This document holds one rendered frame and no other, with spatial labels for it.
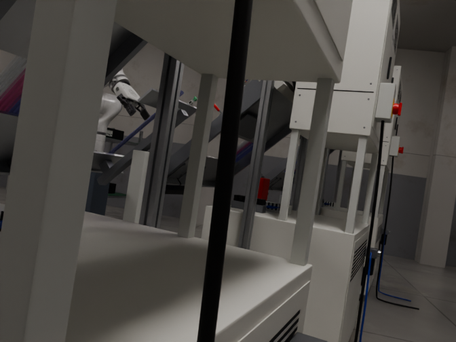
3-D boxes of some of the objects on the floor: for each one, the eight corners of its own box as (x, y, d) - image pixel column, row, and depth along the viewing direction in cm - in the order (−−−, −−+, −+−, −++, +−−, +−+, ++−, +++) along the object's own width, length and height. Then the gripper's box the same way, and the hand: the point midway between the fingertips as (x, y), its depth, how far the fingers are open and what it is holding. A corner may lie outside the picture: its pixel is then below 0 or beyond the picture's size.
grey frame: (125, 325, 186) (186, -75, 187) (202, 290, 257) (246, 1, 258) (231, 364, 164) (300, -90, 164) (283, 314, 235) (332, -4, 235)
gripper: (127, 96, 175) (146, 125, 170) (100, 86, 159) (120, 118, 154) (139, 85, 173) (159, 114, 168) (112, 73, 157) (133, 105, 152)
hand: (139, 114), depth 161 cm, fingers open, 8 cm apart
